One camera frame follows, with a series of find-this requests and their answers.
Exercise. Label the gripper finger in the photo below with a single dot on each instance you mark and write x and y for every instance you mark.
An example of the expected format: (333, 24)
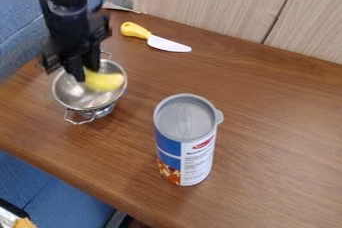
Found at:
(75, 68)
(92, 57)

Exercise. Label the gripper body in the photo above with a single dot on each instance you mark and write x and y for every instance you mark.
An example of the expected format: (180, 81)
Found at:
(71, 33)

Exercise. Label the yellow toy banana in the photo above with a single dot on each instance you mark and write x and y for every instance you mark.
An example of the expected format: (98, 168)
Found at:
(103, 80)

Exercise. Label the silver pot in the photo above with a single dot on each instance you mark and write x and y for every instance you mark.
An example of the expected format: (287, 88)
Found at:
(87, 97)

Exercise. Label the blue and white can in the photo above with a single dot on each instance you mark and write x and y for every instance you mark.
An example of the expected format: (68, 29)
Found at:
(186, 138)

